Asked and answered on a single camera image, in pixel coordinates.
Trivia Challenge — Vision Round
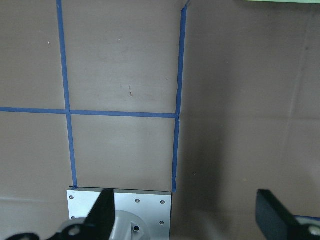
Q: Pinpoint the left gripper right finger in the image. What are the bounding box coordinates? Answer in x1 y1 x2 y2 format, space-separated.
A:
255 189 308 240

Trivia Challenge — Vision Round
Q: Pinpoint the light green tray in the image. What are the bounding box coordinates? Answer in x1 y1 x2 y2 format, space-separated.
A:
245 0 320 4

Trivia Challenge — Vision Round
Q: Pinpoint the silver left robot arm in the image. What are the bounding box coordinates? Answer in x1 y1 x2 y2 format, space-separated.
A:
80 189 318 240

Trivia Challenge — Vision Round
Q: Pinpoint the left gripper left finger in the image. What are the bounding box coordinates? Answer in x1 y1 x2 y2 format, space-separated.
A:
83 189 116 240

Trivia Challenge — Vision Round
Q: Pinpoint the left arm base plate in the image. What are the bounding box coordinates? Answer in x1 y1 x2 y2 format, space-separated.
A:
66 187 172 240

